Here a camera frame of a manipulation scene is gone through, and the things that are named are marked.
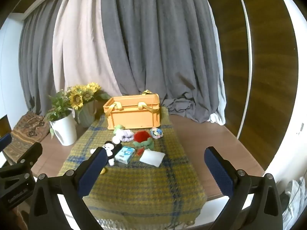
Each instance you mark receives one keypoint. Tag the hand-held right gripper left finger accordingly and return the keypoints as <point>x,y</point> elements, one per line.
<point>92,172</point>

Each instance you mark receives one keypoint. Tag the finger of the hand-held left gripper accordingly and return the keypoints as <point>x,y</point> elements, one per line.
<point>31,154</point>
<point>4,141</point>

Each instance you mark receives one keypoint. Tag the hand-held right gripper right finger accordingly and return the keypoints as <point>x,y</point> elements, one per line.
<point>219,172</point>

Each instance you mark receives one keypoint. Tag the orange plastic crate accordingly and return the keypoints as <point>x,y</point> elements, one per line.
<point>132,116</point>

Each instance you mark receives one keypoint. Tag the colourful cloth ball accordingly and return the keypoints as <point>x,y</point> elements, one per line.
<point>156,133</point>

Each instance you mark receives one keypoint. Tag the small pink soft pad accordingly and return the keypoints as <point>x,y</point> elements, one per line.
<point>140,151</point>

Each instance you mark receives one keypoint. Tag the brown patterned cushion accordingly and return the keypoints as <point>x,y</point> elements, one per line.
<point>26,131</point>

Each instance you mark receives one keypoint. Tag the black mouse plush toy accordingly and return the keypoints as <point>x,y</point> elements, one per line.
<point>112,149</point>

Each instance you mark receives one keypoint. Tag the blue tissue pack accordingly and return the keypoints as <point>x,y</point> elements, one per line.
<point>124,155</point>

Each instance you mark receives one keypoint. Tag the white plant pot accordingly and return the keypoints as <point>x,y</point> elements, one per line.
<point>64,130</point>

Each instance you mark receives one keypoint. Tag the yellow plaid blanket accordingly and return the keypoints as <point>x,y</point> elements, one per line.
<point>144,184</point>

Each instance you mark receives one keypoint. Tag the green leafy plant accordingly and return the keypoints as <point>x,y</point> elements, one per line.
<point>58,105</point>

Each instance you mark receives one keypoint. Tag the green ribbed vase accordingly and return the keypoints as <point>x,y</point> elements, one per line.
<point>87,116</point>

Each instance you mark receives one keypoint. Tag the red plush flower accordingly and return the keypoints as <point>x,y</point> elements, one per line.
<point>141,136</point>

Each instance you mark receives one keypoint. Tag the white cloth pouch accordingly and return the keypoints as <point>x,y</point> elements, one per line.
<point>152,157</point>

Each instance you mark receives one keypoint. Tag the artificial sunflower bouquet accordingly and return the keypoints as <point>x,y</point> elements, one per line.
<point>80,95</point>

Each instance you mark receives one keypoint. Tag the white crumpled cloth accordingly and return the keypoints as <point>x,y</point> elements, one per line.
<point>296,201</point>

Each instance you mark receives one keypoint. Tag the grey curtain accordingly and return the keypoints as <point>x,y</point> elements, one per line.
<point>156,40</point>
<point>36,57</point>

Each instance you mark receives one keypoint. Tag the wooden sliding door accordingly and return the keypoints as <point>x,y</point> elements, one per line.
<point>259,64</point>

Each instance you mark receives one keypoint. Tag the pale curtain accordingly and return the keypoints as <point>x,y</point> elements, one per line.
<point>81,40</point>

